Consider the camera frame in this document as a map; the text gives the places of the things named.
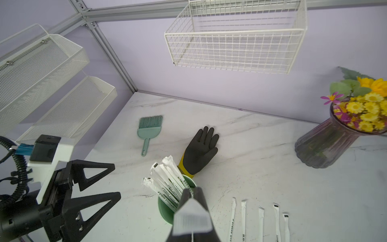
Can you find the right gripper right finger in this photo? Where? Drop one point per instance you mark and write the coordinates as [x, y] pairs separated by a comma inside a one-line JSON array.
[[208, 232]]

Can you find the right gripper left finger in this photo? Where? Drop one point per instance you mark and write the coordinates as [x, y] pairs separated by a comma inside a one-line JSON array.
[[186, 195]]

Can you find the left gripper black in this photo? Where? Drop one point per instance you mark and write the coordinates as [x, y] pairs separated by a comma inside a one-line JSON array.
[[60, 215]]

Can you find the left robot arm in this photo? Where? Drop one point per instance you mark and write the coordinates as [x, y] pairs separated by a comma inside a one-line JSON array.
[[19, 211]]

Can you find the green storage cup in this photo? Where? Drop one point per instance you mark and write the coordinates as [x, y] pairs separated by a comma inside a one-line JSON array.
[[166, 213]]

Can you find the bundle of wrapped straws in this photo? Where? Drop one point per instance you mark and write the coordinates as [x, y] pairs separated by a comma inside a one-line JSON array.
[[168, 183]]

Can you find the black yellow work glove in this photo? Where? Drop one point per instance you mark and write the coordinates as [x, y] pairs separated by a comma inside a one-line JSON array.
[[200, 151]]

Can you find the green hand brush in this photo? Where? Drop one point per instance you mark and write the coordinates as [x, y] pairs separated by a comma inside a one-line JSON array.
[[149, 128]]

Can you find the purple glass vase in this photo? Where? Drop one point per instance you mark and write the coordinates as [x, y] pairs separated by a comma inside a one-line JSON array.
[[324, 144]]

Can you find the white two-tier mesh shelf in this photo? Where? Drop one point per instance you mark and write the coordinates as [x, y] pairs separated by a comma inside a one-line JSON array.
[[35, 65]]

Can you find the yellow flower bouquet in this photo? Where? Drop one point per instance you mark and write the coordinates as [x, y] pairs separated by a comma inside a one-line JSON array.
[[359, 102]]

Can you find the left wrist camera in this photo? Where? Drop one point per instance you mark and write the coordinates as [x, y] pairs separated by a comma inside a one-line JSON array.
[[43, 157]]

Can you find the white wire wall basket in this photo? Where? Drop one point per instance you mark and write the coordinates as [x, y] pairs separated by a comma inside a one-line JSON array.
[[245, 36]]

